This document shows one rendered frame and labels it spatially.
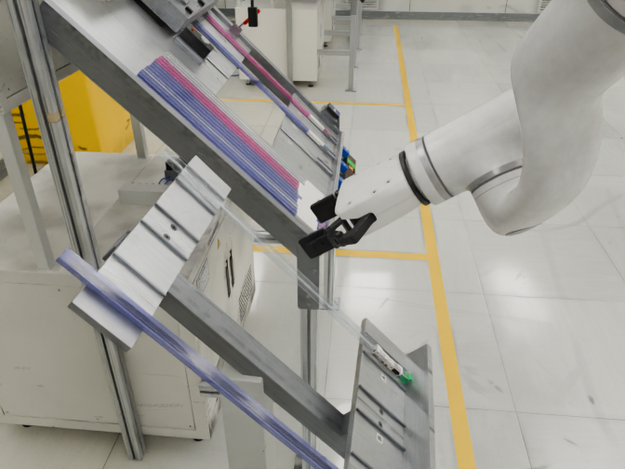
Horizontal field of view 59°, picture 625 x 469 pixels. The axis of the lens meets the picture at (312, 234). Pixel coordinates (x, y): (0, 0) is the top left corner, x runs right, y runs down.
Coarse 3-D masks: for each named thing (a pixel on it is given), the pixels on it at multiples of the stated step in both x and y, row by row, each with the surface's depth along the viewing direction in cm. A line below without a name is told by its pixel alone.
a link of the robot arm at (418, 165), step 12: (408, 144) 68; (420, 144) 66; (408, 156) 66; (420, 156) 65; (408, 168) 67; (420, 168) 65; (432, 168) 64; (420, 180) 65; (432, 180) 65; (420, 192) 67; (432, 192) 66; (444, 192) 66
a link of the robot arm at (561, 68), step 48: (576, 0) 42; (528, 48) 48; (576, 48) 43; (624, 48) 41; (528, 96) 50; (576, 96) 48; (528, 144) 52; (576, 144) 52; (480, 192) 63; (528, 192) 55; (576, 192) 56
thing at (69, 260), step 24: (72, 264) 52; (96, 288) 52; (120, 312) 54; (144, 312) 55; (168, 336) 55; (192, 360) 56; (216, 384) 57; (240, 408) 58; (264, 408) 59; (288, 432) 60; (312, 456) 61
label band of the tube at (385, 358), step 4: (380, 348) 85; (376, 352) 84; (380, 352) 85; (384, 352) 86; (376, 356) 85; (380, 356) 85; (384, 356) 85; (388, 356) 86; (380, 360) 85; (384, 360) 85; (388, 360) 85; (392, 360) 86; (384, 364) 86; (388, 364) 85; (392, 364) 85; (396, 364) 86; (392, 368) 86; (396, 368) 86; (400, 368) 86; (392, 372) 86; (396, 372) 86; (400, 372) 86
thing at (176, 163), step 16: (176, 160) 73; (192, 176) 74; (208, 192) 75; (224, 208) 75; (240, 224) 76; (256, 240) 77; (272, 256) 78; (288, 272) 79; (304, 288) 80; (320, 304) 81; (368, 336) 85
